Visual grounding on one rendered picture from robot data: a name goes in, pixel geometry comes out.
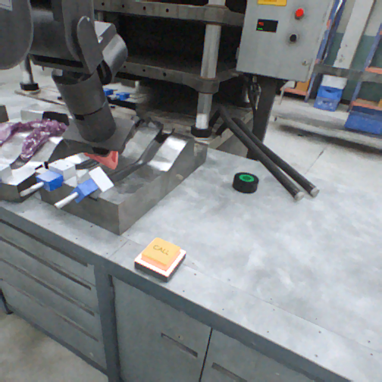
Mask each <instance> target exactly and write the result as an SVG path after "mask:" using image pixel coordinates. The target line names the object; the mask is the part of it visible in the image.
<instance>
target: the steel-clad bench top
mask: <svg viewBox="0 0 382 382"><path fill-rule="evenodd" d="M38 102H43V101H40V100H37V99H32V98H29V97H26V96H23V95H18V94H15V93H12V92H8V91H4V90H1V89H0V103H1V104H3V105H5V107H6V109H7V113H8V118H9V121H8V122H15V123H16V122H18V121H21V116H20V110H21V109H22V108H25V107H28V106H30V105H34V104H36V103H38ZM45 103H48V102H45ZM279 169H280V168H279ZM280 170H281V169H280ZM281 171H282V170H281ZM239 172H246V173H251V174H254V175H255V176H256V177H257V178H258V179H259V182H258V188H257V190H256V192H254V193H250V194H247V193H240V192H238V191H236V190H235V189H234V188H233V186H232V184H233V178H234V175H235V174H236V173H239ZM282 172H283V171H282ZM283 173H284V174H285V175H286V176H287V177H288V178H289V179H290V180H291V181H292V182H293V183H294V184H295V185H296V186H297V187H298V188H299V189H300V190H301V191H302V192H303V193H304V194H305V195H304V197H303V198H302V199H301V200H299V201H296V200H295V199H294V198H293V197H292V196H291V194H290V193H289V192H288V191H287V190H286V189H285V188H284V187H283V186H282V185H281V184H280V183H279V181H278V180H277V179H276V178H275V177H274V176H273V175H272V174H271V173H270V172H269V171H268V170H267V168H266V167H265V166H264V165H263V164H262V163H261V162H259V161H254V160H251V159H248V158H243V157H240V156H237V155H232V154H230V153H226V152H222V151H218V150H216V149H210V148H208V150H207V156H206V162H205V163H204V164H202V165H201V166H200V167H199V168H197V169H196V170H195V171H194V172H193V173H191V174H190V175H189V176H188V177H187V178H186V179H185V180H184V181H183V182H182V183H180V184H179V185H178V186H177V187H176V188H174V189H173V190H172V191H171V192H170V193H168V194H167V195H166V196H165V197H164V198H163V199H162V200H161V201H160V202H158V203H157V204H156V205H155V206H154V207H153V208H151V209H150V210H149V211H148V212H146V213H145V214H144V215H143V216H142V217H141V218H140V219H139V220H138V221H137V222H135V223H134V224H133V225H132V226H131V227H129V228H128V229H127V230H126V231H125V232H123V233H122V234H121V235H120V236H118V235H117V234H115V233H112V232H110V231H108V230H106V229H103V228H101V227H99V226H97V225H94V224H92V223H90V222H88V221H85V220H83V219H82V218H79V217H77V216H75V215H73V214H70V213H68V212H66V211H63V210H61V209H56V208H55V207H54V206H53V205H50V204H49V203H46V202H44V201H42V200H41V196H40V192H39V189H38V190H37V191H36V192H34V194H32V195H31V196H30V197H29V198H27V199H26V200H24V201H23V202H22V203H19V202H12V201H8V200H4V199H0V206H1V207H3V208H5V209H7V210H9V211H11V212H13V213H15V214H17V215H19V216H21V217H22V218H25V219H27V220H28V221H31V222H33V223H34V224H37V225H39V226H40V227H43V228H45V229H46V230H49V231H51V232H53V233H55V234H57V235H59V236H61V237H63V238H65V239H66V240H69V241H71V242H72V243H75V244H77V245H78V246H81V247H83V248H84V249H87V250H89V251H90V252H93V253H95V254H97V255H99V256H101V257H103V258H105V259H107V260H109V261H111V262H113V263H115V264H116V265H119V266H121V267H122V268H125V269H127V270H129V271H132V272H133V273H135V274H138V275H139V276H141V277H144V278H145V279H147V280H150V281H151V282H153V283H156V284H158V285H159V286H161V287H164V288H165V289H167V290H170V291H171V292H173V293H176V294H177V295H179V296H182V297H183V298H185V299H188V300H189V301H191V302H194V303H195V304H197V305H200V306H201V307H203V308H206V309H208V310H209V311H211V312H214V313H215V314H217V315H220V316H221V317H223V318H226V319H227V320H229V321H232V322H233V323H235V324H238V325H239V326H241V327H244V328H245V329H247V330H250V331H252V332H253V333H256V334H258V335H259V336H261V337H264V338H265V339H267V340H270V341H271V342H273V343H276V344H277V345H279V346H282V347H283V348H285V349H288V350H289V351H291V352H294V353H295V354H297V355H300V356H302V357H303V358H305V359H308V360H309V361H311V362H314V363H315V364H317V365H320V366H321V367H323V368H326V369H327V370H329V371H332V372H333V373H335V374H338V375H339V376H341V377H344V378H346V379H347V380H350V381H352V382H382V196H379V195H375V194H373V193H368V192H365V191H362V190H359V189H354V188H351V187H348V186H344V185H340V184H337V183H332V182H330V181H326V180H322V179H318V178H316V177H311V176H308V175H305V174H301V175H302V176H304V177H305V178H306V179H307V180H309V181H310V182H311V183H313V184H314V185H315V186H316V187H317V188H319V190H320V191H319V193H318V194H317V195H316V196H312V195H311V194H309V193H308V192H307V191H306V190H305V189H303V188H302V187H301V186H300V185H299V184H298V183H297V182H296V181H294V180H293V179H292V178H291V177H289V176H288V175H287V174H286V173H285V172H283ZM156 237H158V238H160V239H162V240H165V241H167V242H169V243H172V244H174V245H176V246H179V247H180V249H182V250H183V251H185V252H186V258H185V259H184V261H183V263H182V264H181V265H180V267H179V268H178V269H177V270H176V272H175V273H174V275H173V276H172V277H171V279H170V280H169V281H168V282H167V283H165V282H164V281H162V280H159V279H158V278H156V277H153V276H152V275H150V274H147V273H146V272H144V271H141V270H140V269H138V268H135V267H134V260H135V259H136V258H137V257H138V256H139V255H140V254H141V253H142V252H143V251H144V250H145V249H146V248H147V247H148V245H149V244H150V243H151V242H152V241H153V240H154V239H155V238H156Z"/></svg>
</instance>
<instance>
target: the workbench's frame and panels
mask: <svg viewBox="0 0 382 382"><path fill-rule="evenodd" d="M0 307H1V309H2V311H4V312H5V314H7V315H10V314H12V313H15V314H16V315H18V316H20V317H21V318H22V319H24V320H25V321H27V322H29V323H30V324H32V325H33V326H34V327H36V328H37V329H39V330H41V331H42V332H43V333H45V334H46V335H47V336H49V337H51V338H52V339H53V340H55V341H56V342H58V343H60V344H61V345H62V346H64V347H65V348H66V349H68V350H70V351H71V352H72V353H74V354H75V355H77V356H79V357H80V358H81V359H83V360H84V361H85V362H87V363H89V364H90V365H91V366H93V367H94V368H96V369H98V370H99V371H101V372H102V373H103V374H105V375H106V376H108V382H352V381H350V380H347V379H346V378H344V377H341V376H339V375H338V374H335V373H333V372H332V371H329V370H327V369H326V368H323V367H321V366H320V365H317V364H315V363H314V362H311V361H309V360H308V359H305V358H303V357H302V356H300V355H297V354H295V353H294V352H291V351H289V350H288V349H285V348H283V347H282V346H279V345H277V344H276V343H273V342H271V341H270V340H267V339H265V338H264V337H261V336H259V335H258V334H256V333H253V332H252V331H250V330H247V329H245V328H244V327H241V326H239V325H238V324H235V323H233V322H232V321H229V320H227V319H226V318H223V317H221V316H220V315H217V314H215V313H214V312H211V311H209V310H208V309H206V308H203V307H201V306H200V305H197V304H195V303H194V302H191V301H189V300H188V299H185V298H183V297H182V296H179V295H177V294H176V293H173V292H171V291H170V290H167V289H165V288H164V287H162V286H159V285H158V284H156V283H153V282H151V281H150V280H147V279H145V278H144V277H141V276H139V275H138V274H135V273H133V272H132V271H129V270H127V269H125V268H122V267H121V266H119V265H116V264H115V263H113V262H111V261H109V260H107V259H105V258H103V257H101V256H99V255H97V254H95V253H93V252H90V251H89V250H87V249H84V248H83V247H81V246H78V245H77V244H75V243H72V242H71V241H69V240H66V239H65V238H63V237H61V236H59V235H57V234H55V233H53V232H51V231H49V230H46V229H45V228H43V227H40V226H39V225H37V224H34V223H33V222H31V221H28V220H27V219H25V218H22V217H21V216H19V215H17V214H15V213H13V212H11V211H9V210H7V209H5V208H3V207H1V206H0Z"/></svg>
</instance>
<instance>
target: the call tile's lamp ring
mask: <svg viewBox="0 0 382 382"><path fill-rule="evenodd" d="M180 252H181V253H180V255H179V256H178V258H177V259H176V260H175V262H174V263H173V264H172V265H171V266H170V268H169V269H168V271H167V272H165V271H163V270H161V269H159V268H157V267H155V266H153V265H150V264H148V263H146V262H144V261H142V260H140V258H141V254H140V255H139V256H138V257H137V258H136V259H135V261H137V262H139V263H141V264H143V265H145V266H147V267H149V268H151V269H153V270H155V271H158V272H160V273H162V274H164V275H166V276H168V275H169V273H171V271H172V270H173V269H174V267H175V266H176V264H177V263H178V261H179V260H180V259H181V258H182V257H183V255H184V254H185V253H186V252H185V251H183V250H182V249H181V250H180Z"/></svg>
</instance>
